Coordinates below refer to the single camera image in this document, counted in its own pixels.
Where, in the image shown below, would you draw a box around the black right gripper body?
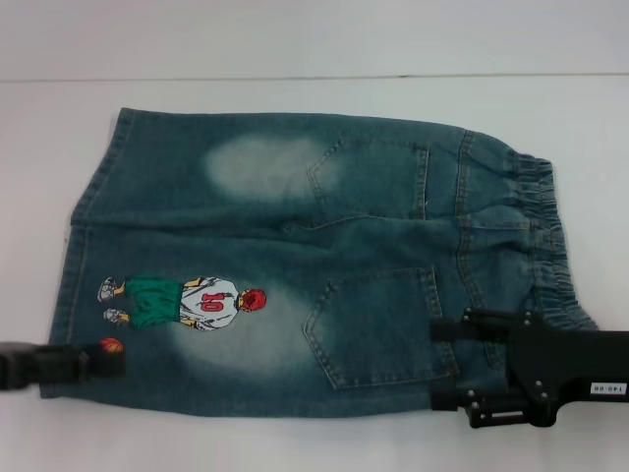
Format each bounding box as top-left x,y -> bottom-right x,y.
505,312 -> 629,427

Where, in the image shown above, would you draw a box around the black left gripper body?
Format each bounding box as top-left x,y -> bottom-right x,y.
0,340 -> 40,395

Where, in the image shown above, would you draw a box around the blue denim shorts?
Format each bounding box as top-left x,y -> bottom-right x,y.
39,105 -> 601,418

